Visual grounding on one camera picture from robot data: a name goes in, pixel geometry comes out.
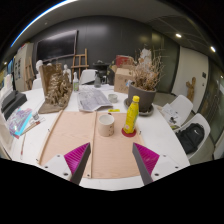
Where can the dark spray bottle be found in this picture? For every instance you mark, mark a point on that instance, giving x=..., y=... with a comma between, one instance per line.
x=97, y=81

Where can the wooden easel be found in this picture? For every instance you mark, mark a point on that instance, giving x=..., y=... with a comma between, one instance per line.
x=80, y=65

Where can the wooden wall figure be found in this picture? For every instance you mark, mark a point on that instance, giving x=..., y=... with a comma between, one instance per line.
x=191, y=88

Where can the white spray bottle green label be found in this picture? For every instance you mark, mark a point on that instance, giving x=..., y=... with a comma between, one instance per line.
x=76, y=85

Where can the round ceiling light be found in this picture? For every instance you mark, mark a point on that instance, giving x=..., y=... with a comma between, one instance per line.
x=212, y=49
x=178, y=35

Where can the white cabinet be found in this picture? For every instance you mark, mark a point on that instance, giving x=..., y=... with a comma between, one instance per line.
x=23, y=65

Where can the white chair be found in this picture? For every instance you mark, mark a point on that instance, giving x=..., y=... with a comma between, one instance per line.
x=87, y=76
x=36, y=84
x=183, y=106
x=201, y=121

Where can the colourful book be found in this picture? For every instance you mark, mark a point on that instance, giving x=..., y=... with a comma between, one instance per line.
x=18, y=121

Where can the small grey glass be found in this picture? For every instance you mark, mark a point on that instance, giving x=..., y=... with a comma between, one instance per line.
x=113, y=98

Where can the red box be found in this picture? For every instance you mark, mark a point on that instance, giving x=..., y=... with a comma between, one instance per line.
x=124, y=61

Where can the black backpack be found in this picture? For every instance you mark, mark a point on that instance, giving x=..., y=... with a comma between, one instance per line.
x=190, y=138

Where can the paint brushes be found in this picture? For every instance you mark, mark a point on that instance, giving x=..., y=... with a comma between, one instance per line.
x=33, y=125

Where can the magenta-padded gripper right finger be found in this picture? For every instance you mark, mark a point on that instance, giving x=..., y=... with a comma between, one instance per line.
x=148, y=160

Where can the black wall screen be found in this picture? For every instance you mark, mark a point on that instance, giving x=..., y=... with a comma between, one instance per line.
x=56, y=45

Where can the white bust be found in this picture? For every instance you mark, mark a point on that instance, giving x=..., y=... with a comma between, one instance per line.
x=39, y=66

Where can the grey pot with dried plant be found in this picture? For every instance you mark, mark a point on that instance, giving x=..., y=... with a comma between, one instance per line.
x=143, y=98

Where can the black device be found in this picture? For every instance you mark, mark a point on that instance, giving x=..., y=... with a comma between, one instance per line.
x=13, y=103

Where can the cardboard box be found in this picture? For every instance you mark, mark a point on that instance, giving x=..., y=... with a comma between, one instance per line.
x=121, y=81

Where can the yellow sticky note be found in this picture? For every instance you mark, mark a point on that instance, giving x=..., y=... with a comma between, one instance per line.
x=114, y=110

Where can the flat round red coaster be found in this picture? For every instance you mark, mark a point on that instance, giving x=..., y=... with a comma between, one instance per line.
x=128, y=134

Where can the brown carved sculpture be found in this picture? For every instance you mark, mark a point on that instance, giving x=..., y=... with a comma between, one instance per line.
x=56, y=93

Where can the long ceiling strip light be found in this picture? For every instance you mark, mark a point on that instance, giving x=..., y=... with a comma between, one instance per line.
x=36, y=18

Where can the thin wooden stick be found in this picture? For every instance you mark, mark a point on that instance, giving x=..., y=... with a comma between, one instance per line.
x=23, y=146

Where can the small paint jar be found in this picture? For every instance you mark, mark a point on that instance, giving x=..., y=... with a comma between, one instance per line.
x=35, y=116

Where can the small white figurine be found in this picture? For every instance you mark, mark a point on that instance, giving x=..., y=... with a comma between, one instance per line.
x=67, y=73

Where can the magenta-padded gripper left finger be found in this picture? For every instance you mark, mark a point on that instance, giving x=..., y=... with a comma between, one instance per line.
x=75, y=160

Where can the grey plant saucer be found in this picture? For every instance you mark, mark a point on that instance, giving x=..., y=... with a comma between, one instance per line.
x=148, y=111

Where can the loose white papers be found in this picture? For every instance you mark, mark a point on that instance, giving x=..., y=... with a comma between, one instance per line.
x=171, y=115

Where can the folded newspaper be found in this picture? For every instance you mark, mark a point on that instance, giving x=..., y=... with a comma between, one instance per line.
x=93, y=100

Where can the yellow drink bottle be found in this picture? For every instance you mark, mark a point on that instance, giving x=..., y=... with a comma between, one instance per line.
x=131, y=116

